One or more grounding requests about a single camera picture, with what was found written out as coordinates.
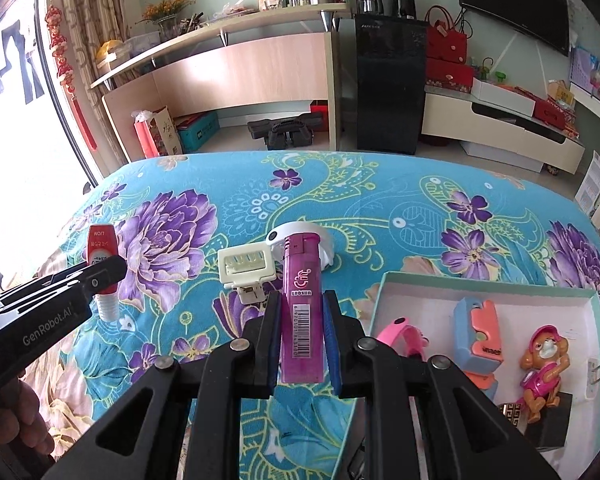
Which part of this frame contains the coral and blue block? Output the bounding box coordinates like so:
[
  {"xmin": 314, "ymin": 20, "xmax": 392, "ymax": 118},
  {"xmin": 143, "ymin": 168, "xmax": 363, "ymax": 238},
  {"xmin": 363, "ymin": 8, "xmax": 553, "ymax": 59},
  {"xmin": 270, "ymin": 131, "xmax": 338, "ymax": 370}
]
[
  {"xmin": 454, "ymin": 297, "xmax": 506, "ymax": 376},
  {"xmin": 462, "ymin": 371, "xmax": 499, "ymax": 403}
]

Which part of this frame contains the red flat box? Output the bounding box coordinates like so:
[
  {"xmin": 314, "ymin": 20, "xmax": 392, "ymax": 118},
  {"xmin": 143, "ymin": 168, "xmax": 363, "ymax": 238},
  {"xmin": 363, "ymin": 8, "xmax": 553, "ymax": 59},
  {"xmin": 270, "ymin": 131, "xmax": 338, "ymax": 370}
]
[{"xmin": 534, "ymin": 97, "xmax": 580, "ymax": 128}]

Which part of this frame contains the person's left hand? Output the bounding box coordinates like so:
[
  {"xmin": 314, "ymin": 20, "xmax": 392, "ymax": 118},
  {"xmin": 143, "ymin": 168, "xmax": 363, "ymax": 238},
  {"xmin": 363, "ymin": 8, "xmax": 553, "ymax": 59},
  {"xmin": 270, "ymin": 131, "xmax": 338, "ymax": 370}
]
[{"xmin": 0, "ymin": 372, "xmax": 56, "ymax": 458}]

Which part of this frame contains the black water dispenser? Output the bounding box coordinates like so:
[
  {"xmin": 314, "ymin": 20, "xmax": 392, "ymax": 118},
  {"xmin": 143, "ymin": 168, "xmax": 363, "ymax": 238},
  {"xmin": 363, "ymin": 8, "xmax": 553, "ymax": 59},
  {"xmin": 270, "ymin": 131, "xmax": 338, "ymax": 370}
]
[{"xmin": 354, "ymin": 0, "xmax": 428, "ymax": 156}]

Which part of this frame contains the red squeeze bottle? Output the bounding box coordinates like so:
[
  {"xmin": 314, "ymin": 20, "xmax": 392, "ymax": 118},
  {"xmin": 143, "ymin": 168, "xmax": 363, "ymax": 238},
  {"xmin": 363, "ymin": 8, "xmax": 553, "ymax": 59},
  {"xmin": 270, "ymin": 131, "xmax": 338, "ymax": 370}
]
[{"xmin": 87, "ymin": 224, "xmax": 121, "ymax": 322}]

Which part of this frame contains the cream plastic clip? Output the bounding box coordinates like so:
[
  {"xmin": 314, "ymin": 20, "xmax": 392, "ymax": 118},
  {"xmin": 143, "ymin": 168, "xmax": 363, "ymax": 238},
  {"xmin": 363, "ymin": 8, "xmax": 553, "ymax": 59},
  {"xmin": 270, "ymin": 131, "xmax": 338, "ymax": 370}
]
[{"xmin": 217, "ymin": 242, "xmax": 281, "ymax": 305}]

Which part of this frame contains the black stepper machine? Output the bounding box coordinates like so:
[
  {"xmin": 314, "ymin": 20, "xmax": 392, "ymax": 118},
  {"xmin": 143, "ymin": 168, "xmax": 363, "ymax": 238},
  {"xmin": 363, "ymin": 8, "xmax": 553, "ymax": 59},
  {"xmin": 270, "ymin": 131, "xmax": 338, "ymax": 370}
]
[{"xmin": 247, "ymin": 114, "xmax": 325, "ymax": 151}]

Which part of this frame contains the purple lighter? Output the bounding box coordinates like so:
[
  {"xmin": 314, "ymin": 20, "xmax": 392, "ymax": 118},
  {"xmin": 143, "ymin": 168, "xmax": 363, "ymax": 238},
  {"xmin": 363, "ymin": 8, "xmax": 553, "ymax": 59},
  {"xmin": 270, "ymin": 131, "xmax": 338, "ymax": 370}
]
[{"xmin": 279, "ymin": 232, "xmax": 326, "ymax": 383}]

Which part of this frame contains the black gold patterned lighter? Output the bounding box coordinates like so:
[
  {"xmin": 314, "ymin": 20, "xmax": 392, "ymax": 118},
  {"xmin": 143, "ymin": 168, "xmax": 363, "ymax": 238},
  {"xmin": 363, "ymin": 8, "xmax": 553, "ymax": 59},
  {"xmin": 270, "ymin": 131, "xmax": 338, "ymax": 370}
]
[{"xmin": 497, "ymin": 401, "xmax": 523, "ymax": 428}]

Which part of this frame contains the white wristband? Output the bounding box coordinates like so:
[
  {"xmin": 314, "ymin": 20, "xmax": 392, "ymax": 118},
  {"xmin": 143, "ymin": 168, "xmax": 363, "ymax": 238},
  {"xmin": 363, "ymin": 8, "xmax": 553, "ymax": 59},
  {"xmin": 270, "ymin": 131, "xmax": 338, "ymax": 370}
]
[{"xmin": 265, "ymin": 221, "xmax": 336, "ymax": 271}]

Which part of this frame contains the red hanging ornament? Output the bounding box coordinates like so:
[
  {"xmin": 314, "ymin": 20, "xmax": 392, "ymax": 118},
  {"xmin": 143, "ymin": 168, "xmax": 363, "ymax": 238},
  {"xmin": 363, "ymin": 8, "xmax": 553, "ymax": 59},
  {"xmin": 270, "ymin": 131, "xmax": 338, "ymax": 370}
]
[{"xmin": 45, "ymin": 4, "xmax": 98, "ymax": 151}]

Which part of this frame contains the red gift bag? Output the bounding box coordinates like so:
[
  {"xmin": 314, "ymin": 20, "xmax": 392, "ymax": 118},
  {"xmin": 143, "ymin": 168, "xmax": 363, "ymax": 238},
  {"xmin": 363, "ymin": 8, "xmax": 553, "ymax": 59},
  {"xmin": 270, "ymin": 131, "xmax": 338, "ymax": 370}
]
[{"xmin": 425, "ymin": 5, "xmax": 468, "ymax": 63}]

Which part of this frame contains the red paper bag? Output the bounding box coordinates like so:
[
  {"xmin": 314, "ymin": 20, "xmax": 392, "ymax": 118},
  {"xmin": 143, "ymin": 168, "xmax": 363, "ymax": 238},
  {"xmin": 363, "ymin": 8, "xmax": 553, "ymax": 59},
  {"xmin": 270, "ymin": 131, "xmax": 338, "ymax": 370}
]
[{"xmin": 133, "ymin": 109, "xmax": 158, "ymax": 159}]

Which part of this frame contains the pink wristband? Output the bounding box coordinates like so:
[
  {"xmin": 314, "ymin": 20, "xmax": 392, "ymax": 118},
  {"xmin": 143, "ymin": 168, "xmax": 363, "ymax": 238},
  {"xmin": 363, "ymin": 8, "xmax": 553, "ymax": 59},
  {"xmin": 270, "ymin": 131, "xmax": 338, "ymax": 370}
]
[{"xmin": 375, "ymin": 316, "xmax": 428, "ymax": 361}]

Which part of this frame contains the white flat box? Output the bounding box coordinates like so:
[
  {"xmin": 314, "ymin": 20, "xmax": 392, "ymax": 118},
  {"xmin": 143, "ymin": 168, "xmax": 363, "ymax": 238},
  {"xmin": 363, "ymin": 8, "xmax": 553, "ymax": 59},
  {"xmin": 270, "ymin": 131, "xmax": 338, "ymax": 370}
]
[{"xmin": 471, "ymin": 77, "xmax": 537, "ymax": 117}]

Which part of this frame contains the teal storage box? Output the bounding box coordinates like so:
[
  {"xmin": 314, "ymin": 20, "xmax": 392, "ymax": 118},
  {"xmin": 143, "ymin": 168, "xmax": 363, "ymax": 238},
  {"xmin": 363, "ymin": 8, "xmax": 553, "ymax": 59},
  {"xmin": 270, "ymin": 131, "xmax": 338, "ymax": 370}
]
[{"xmin": 175, "ymin": 111, "xmax": 221, "ymax": 153}]

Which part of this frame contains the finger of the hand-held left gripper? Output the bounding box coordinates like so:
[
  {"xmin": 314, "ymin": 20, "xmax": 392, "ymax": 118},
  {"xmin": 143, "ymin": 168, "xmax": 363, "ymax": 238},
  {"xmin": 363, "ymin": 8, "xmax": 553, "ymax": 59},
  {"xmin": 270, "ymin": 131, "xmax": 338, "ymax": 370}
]
[
  {"xmin": 0, "ymin": 259, "xmax": 98, "ymax": 306},
  {"xmin": 40, "ymin": 255, "xmax": 129, "ymax": 311}
]

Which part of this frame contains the toy dog figure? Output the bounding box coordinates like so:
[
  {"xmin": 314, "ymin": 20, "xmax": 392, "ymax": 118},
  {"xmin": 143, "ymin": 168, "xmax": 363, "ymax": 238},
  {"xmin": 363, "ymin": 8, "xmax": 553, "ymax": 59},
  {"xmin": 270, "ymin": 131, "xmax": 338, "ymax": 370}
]
[{"xmin": 517, "ymin": 325, "xmax": 563, "ymax": 423}]

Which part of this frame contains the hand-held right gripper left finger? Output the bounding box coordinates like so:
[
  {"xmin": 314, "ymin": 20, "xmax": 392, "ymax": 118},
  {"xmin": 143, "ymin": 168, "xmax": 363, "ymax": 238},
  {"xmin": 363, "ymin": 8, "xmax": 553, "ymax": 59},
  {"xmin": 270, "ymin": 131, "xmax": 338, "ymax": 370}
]
[{"xmin": 40, "ymin": 291, "xmax": 283, "ymax": 480}]

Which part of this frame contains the white charger plug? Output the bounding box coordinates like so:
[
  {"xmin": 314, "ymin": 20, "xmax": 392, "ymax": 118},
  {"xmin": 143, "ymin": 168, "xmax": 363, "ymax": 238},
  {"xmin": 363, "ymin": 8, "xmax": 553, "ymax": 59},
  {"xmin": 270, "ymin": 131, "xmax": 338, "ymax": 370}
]
[{"xmin": 585, "ymin": 357, "xmax": 600, "ymax": 401}]

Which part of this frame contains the shallow green-rimmed white box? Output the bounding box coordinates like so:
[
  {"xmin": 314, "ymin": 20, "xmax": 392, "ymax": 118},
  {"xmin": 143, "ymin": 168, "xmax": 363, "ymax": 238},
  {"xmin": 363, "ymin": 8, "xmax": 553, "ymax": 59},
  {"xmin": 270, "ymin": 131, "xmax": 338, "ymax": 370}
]
[{"xmin": 330, "ymin": 271, "xmax": 600, "ymax": 480}]

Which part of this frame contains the beige paper bag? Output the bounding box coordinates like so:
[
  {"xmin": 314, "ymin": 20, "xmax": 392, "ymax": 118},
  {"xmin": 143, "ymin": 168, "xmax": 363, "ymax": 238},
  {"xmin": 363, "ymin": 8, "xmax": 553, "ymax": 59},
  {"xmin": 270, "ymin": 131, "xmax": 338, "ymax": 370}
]
[{"xmin": 152, "ymin": 105, "xmax": 184, "ymax": 157}]

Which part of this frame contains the beige patterned curtain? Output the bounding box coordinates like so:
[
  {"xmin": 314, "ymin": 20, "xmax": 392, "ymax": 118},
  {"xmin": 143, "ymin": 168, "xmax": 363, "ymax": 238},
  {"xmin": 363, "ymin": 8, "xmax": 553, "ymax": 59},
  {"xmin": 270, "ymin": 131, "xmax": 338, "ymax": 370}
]
[{"xmin": 62, "ymin": 0, "xmax": 136, "ymax": 161}]

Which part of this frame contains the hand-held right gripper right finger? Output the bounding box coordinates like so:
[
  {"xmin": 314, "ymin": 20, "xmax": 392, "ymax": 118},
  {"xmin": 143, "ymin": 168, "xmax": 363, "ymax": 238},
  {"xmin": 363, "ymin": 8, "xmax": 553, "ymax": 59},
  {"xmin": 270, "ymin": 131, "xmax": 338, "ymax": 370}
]
[{"xmin": 321, "ymin": 290, "xmax": 563, "ymax": 480}]

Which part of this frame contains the wall-mounted television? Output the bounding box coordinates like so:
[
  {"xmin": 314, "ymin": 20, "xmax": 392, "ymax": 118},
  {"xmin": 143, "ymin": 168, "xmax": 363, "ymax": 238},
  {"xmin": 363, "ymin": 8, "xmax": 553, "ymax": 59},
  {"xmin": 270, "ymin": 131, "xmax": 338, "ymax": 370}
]
[{"xmin": 455, "ymin": 0, "xmax": 571, "ymax": 57}]

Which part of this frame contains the long wooden shelf unit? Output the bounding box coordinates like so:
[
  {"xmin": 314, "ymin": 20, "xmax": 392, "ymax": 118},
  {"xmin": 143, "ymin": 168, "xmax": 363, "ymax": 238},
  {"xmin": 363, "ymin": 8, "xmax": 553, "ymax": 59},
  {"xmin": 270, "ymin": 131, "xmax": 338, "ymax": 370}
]
[{"xmin": 90, "ymin": 2, "xmax": 353, "ymax": 163}]

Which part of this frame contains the white television cabinet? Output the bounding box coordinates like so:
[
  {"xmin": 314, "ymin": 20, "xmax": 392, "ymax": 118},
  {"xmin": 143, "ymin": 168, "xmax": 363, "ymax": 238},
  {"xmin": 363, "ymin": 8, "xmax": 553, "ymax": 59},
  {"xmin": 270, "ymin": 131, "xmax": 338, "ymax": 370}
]
[{"xmin": 421, "ymin": 85, "xmax": 587, "ymax": 175}]

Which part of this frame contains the red gift box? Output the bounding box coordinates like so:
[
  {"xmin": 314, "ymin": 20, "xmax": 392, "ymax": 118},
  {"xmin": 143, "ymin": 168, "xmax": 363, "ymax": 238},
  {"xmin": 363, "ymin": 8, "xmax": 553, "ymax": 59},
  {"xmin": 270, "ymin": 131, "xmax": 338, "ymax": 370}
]
[{"xmin": 425, "ymin": 57, "xmax": 475, "ymax": 93}]

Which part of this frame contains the small red box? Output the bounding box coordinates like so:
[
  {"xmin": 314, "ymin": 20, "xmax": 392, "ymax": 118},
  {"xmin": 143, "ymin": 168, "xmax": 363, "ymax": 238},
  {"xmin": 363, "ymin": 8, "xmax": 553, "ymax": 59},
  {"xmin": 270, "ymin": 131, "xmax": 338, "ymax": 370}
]
[{"xmin": 310, "ymin": 101, "xmax": 332, "ymax": 133}]

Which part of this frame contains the floral teal blanket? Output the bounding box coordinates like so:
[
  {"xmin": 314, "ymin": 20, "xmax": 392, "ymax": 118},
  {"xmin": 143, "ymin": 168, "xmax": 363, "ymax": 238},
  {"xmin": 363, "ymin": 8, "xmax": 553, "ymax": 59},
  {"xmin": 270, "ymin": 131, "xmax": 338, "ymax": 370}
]
[{"xmin": 10, "ymin": 150, "xmax": 600, "ymax": 480}]

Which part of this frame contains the black charger cube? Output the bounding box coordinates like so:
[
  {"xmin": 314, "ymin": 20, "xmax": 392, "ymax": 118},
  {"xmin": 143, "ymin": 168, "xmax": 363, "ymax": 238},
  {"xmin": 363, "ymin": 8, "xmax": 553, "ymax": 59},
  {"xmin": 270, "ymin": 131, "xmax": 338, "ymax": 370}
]
[{"xmin": 522, "ymin": 392, "xmax": 573, "ymax": 453}]

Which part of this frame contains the white standing calendar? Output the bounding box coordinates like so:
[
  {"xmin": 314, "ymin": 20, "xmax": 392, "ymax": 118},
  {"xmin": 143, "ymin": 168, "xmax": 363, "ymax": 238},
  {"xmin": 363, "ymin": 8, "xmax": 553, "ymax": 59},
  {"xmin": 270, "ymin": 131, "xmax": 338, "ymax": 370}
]
[{"xmin": 575, "ymin": 150, "xmax": 600, "ymax": 218}]

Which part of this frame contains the vase of yellow flowers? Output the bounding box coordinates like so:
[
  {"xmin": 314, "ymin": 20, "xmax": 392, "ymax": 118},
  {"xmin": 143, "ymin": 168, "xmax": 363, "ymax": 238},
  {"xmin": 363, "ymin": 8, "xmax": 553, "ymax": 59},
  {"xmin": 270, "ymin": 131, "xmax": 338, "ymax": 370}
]
[{"xmin": 140, "ymin": 0, "xmax": 198, "ymax": 41}]

